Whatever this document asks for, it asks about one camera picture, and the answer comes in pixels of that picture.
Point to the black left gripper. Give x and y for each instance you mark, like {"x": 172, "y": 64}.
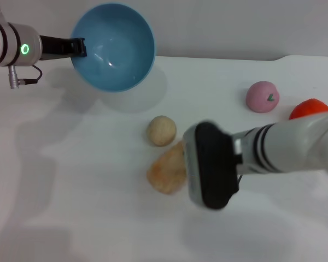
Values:
{"x": 57, "y": 46}

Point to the blue ceramic bowl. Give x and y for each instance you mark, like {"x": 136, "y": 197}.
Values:
{"x": 117, "y": 54}

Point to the tan bread with brown stripes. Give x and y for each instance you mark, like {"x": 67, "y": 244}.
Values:
{"x": 166, "y": 169}

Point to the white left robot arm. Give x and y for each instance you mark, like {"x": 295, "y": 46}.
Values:
{"x": 13, "y": 46}

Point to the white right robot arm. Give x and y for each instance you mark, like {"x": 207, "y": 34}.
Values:
{"x": 289, "y": 144}

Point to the round beige bun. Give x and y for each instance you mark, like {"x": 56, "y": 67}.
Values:
{"x": 161, "y": 131}

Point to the pink peach toy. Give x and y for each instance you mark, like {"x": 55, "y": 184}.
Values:
{"x": 261, "y": 96}

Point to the red bell pepper toy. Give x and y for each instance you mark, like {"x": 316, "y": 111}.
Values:
{"x": 310, "y": 109}

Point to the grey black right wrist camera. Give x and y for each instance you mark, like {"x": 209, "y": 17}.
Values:
{"x": 210, "y": 163}

